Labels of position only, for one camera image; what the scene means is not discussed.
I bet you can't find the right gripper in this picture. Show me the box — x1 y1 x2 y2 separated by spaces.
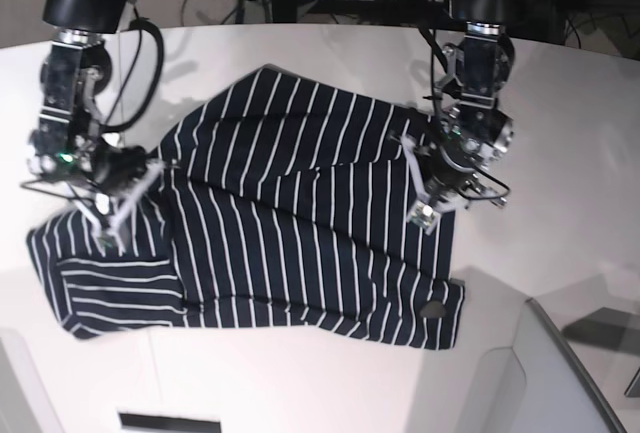
20 122 166 248

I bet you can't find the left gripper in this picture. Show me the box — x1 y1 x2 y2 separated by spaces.
400 102 514 231

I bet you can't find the navy white striped t-shirt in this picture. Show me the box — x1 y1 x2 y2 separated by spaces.
26 67 465 350

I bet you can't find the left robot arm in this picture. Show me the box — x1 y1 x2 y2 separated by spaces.
398 0 526 234

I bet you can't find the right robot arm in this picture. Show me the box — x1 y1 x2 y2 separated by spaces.
21 0 165 250

